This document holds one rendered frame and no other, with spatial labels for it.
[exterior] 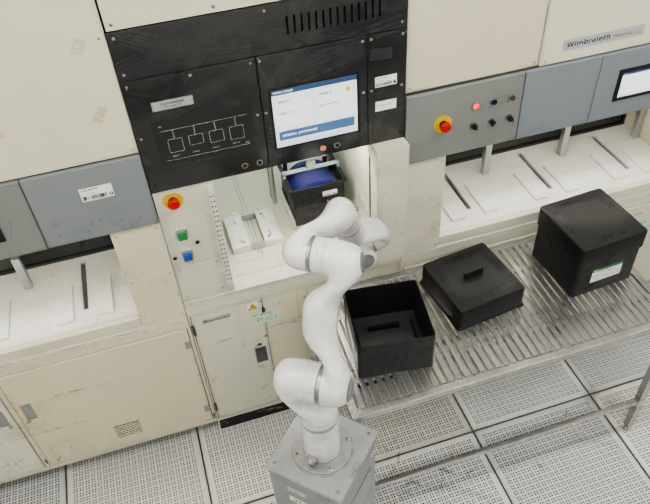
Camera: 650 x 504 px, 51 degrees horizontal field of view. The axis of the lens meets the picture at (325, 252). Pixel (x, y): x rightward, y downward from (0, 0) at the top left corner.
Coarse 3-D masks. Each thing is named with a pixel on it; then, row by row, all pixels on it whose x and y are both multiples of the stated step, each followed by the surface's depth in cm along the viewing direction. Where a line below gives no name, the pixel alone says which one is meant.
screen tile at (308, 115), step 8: (296, 96) 213; (312, 96) 215; (280, 104) 213; (288, 104) 214; (296, 104) 215; (304, 104) 216; (312, 104) 216; (304, 112) 218; (312, 112) 218; (280, 120) 217; (288, 120) 218; (296, 120) 219; (304, 120) 220; (312, 120) 220; (280, 128) 219
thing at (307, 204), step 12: (324, 156) 281; (300, 168) 270; (312, 168) 269; (336, 168) 273; (336, 180) 276; (288, 192) 273; (300, 192) 264; (312, 192) 266; (324, 192) 268; (336, 192) 270; (288, 204) 278; (300, 204) 268; (312, 204) 270; (324, 204) 272; (300, 216) 272; (312, 216) 274
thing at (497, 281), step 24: (432, 264) 266; (456, 264) 266; (480, 264) 265; (432, 288) 265; (456, 288) 256; (480, 288) 256; (504, 288) 255; (456, 312) 251; (480, 312) 253; (504, 312) 259
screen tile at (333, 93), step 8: (328, 88) 214; (336, 88) 215; (344, 88) 216; (352, 88) 217; (320, 96) 215; (328, 96) 216; (336, 96) 217; (344, 96) 218; (352, 96) 219; (344, 104) 220; (352, 104) 221; (320, 112) 219; (328, 112) 220; (336, 112) 221; (344, 112) 222; (352, 112) 223
